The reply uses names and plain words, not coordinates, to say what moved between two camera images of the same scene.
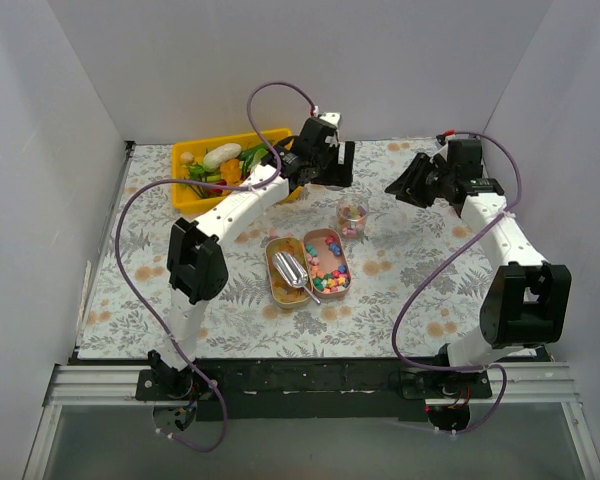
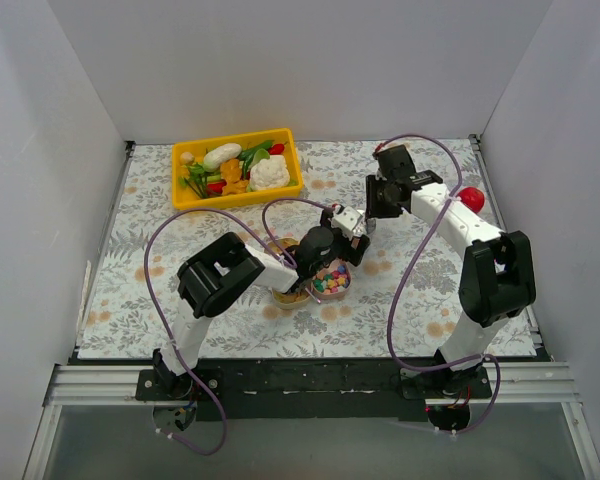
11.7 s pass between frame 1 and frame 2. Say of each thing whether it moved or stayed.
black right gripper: moved
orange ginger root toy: stayed
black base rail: stayed
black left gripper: moved
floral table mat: stayed
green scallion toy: stayed
